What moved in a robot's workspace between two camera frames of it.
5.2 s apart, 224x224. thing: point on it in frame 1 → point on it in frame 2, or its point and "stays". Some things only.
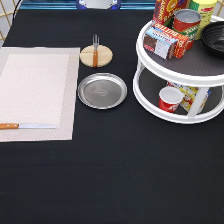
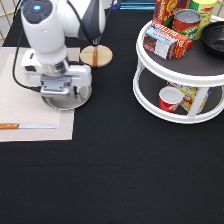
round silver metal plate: (102, 90) → (77, 96)
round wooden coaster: (104, 56) stays
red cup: (169, 98) stays
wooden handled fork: (95, 51) stays
